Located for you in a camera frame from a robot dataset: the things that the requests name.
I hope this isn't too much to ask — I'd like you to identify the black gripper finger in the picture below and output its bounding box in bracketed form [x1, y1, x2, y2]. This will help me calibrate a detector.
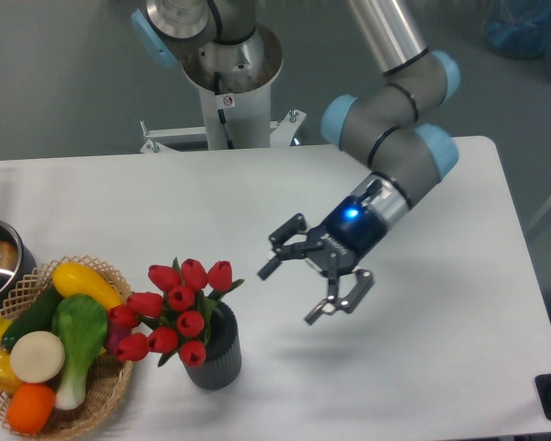
[303, 252, 376, 326]
[258, 213, 329, 280]

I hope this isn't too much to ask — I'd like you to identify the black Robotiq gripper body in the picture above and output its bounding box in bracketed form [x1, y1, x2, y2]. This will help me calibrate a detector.
[305, 195, 388, 277]

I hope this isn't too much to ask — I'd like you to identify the red tulip bouquet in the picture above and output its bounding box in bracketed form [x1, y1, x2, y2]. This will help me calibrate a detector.
[108, 258, 243, 368]

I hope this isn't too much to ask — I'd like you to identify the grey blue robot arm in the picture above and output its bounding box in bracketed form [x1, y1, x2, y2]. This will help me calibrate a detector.
[131, 1, 460, 323]

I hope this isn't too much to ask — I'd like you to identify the dark grey ribbed vase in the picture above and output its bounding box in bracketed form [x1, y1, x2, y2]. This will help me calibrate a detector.
[186, 302, 242, 390]

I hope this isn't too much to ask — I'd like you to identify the purple red radish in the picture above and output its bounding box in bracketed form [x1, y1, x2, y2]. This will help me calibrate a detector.
[103, 322, 131, 354]

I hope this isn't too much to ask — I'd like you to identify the yellow squash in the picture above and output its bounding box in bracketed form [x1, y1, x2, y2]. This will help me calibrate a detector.
[51, 262, 124, 311]

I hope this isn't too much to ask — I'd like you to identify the green bok choy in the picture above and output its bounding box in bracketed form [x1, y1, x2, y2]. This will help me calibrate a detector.
[51, 294, 107, 411]

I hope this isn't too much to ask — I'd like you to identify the dark green cucumber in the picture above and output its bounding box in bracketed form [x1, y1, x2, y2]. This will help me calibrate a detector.
[0, 285, 63, 351]

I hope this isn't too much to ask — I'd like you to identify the blue plastic bag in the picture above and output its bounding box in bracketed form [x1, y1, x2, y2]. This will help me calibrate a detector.
[481, 1, 551, 74]

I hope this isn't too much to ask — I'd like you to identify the orange fruit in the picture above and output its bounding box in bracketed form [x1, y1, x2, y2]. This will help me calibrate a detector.
[6, 383, 55, 435]

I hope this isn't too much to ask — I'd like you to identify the yellow bell pepper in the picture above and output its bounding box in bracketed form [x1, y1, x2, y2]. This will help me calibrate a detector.
[0, 349, 24, 395]

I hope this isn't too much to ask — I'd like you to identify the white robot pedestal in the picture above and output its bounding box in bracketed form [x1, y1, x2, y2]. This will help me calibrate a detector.
[141, 24, 307, 153]

